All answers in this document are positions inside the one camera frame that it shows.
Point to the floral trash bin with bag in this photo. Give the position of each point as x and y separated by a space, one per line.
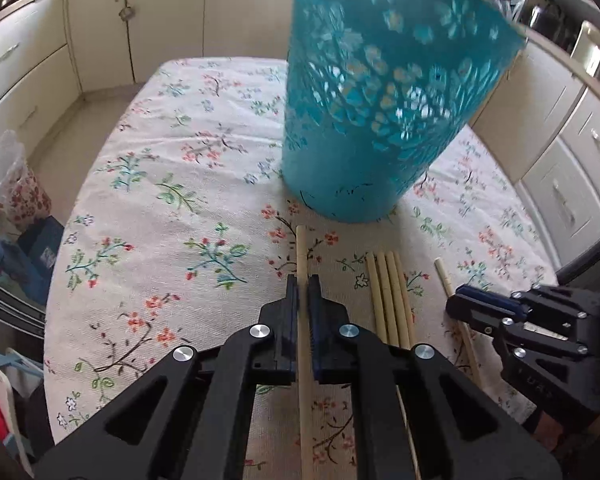
17 195

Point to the cream door cabinet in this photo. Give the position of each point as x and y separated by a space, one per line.
180 15

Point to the bundle of wooden chopsticks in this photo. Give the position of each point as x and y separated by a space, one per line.
385 300

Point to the white electric jug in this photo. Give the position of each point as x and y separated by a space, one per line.
591 50

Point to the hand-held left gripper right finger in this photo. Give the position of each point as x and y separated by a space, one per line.
315 310

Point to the single wooden chopstick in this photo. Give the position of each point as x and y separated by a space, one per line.
302 250

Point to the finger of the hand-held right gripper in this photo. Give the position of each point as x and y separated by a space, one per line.
475 312
485 296

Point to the teal perforated plastic basket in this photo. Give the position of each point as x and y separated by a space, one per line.
360 180

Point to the blue dustpan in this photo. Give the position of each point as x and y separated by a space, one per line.
42 250

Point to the cream drawer cabinet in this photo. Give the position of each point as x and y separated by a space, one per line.
25 55
565 160

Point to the floral tablecloth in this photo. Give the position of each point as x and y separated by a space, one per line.
180 240

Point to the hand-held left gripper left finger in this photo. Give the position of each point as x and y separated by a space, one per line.
292 310

